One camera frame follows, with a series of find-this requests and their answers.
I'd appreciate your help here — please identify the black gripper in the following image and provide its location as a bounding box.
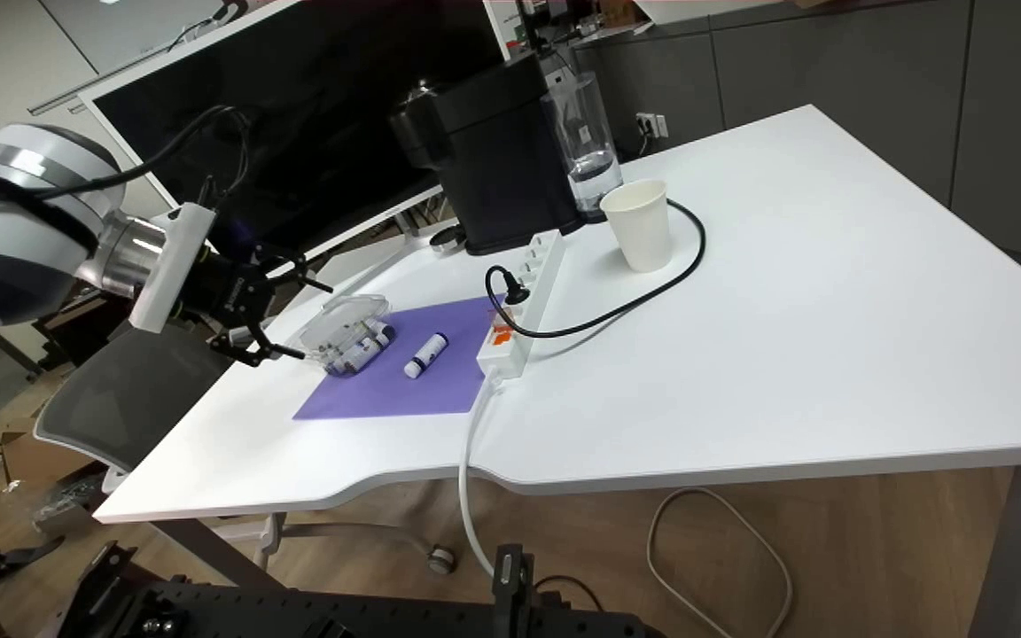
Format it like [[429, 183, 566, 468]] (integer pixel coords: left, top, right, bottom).
[[188, 241, 338, 360]]

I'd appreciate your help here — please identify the clear plastic container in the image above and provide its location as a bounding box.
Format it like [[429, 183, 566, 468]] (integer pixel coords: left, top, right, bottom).
[[297, 295, 398, 378]]

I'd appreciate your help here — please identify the white cylinder with dark ends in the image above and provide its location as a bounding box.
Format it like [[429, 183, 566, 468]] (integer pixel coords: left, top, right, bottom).
[[319, 331, 375, 377]]

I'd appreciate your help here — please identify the small white cylinder bottle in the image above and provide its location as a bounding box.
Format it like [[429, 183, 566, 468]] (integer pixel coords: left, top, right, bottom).
[[402, 334, 455, 384]]

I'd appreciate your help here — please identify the purple mat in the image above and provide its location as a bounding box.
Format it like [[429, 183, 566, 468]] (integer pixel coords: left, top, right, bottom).
[[291, 295, 504, 425]]

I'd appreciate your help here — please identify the grey office chair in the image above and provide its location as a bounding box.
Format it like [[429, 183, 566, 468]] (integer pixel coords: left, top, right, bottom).
[[33, 317, 466, 582]]

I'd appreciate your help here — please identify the white framed monitor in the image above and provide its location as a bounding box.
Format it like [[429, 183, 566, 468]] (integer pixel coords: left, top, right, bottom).
[[27, 0, 511, 304]]

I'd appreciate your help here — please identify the white power strip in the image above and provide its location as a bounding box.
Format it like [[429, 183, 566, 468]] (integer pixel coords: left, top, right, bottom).
[[475, 227, 571, 384]]

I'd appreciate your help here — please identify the black coffee machine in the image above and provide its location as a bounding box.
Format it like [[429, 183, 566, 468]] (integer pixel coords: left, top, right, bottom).
[[385, 48, 593, 259]]

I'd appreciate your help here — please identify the clear water tank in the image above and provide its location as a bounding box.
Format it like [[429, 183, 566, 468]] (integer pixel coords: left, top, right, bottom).
[[540, 47, 628, 223]]

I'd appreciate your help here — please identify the white paper cup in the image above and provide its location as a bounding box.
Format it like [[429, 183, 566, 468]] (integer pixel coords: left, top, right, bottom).
[[601, 174, 677, 275]]

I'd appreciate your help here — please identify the white wrist mount plate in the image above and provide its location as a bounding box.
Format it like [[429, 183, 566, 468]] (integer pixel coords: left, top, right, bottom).
[[127, 198, 221, 338]]

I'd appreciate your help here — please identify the white power strip cable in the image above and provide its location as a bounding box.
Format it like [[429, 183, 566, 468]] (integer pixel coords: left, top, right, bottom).
[[455, 369, 508, 582]]

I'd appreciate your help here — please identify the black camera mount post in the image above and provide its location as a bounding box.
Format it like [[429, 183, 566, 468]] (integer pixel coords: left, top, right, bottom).
[[488, 542, 540, 615]]

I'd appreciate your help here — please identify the white wall socket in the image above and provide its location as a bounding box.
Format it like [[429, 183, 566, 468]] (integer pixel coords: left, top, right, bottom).
[[630, 107, 674, 148]]

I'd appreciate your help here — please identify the black power cable with plug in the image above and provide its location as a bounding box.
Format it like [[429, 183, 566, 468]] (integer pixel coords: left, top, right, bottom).
[[482, 194, 710, 343]]

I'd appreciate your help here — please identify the white cable loop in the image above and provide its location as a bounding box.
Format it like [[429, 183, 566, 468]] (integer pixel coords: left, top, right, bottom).
[[645, 487, 797, 638]]

